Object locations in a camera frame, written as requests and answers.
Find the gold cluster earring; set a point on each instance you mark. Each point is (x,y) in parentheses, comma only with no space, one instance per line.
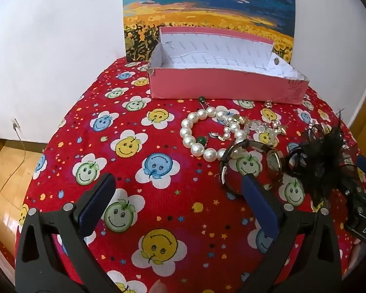
(282,129)

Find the small gold earring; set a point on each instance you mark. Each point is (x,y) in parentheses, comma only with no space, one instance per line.
(268,103)

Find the white wall socket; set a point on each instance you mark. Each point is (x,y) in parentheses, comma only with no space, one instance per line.
(16,124)

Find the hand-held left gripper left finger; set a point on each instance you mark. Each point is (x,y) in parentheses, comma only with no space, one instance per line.
(88,216)

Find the red smiley flower tablecloth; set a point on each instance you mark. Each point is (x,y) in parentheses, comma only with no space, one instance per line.
(170,189)

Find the green bead hook earring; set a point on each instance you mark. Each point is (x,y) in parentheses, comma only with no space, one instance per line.
(203,140)
(201,99)

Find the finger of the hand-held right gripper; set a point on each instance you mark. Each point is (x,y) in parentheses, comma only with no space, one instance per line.
(352,187)
(360,168)

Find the pink cardboard box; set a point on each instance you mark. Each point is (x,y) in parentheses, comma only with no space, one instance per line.
(219,82)

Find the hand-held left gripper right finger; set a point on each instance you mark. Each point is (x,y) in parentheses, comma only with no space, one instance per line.
(262,207)

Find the black feather hair clip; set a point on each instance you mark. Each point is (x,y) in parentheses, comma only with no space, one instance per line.
(320,161)

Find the gold pearl drop earring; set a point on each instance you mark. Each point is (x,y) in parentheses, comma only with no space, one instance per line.
(240,119)

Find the sunflower field painting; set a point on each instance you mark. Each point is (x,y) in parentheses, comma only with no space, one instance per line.
(207,3)

